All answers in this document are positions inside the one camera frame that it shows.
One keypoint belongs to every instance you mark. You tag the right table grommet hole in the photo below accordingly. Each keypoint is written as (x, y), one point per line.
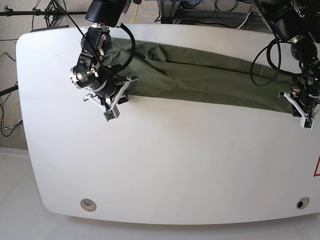
(303, 203)

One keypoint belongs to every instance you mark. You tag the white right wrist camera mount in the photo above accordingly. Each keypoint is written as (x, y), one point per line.
(110, 111)

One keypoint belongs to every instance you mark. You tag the black tripod stand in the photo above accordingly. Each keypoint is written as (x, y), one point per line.
(51, 13)

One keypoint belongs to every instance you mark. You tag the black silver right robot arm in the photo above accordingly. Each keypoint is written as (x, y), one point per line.
(89, 73)

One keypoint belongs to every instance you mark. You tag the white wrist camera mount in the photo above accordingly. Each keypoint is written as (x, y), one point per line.
(110, 111)
(307, 119)

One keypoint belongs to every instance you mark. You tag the table grommet hole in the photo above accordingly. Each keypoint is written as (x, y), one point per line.
(303, 203)
(88, 205)

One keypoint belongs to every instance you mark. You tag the green T-shirt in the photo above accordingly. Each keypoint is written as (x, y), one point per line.
(180, 73)

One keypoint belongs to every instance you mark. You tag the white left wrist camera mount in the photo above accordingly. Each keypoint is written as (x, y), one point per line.
(307, 119)

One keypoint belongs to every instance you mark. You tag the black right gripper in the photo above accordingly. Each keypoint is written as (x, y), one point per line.
(110, 89)

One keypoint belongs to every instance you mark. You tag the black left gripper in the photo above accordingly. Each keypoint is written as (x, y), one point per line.
(308, 96)

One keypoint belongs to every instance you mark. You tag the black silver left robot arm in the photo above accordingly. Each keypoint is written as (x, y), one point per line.
(289, 27)

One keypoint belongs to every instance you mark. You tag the left table grommet hole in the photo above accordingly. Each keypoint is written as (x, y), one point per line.
(88, 205)

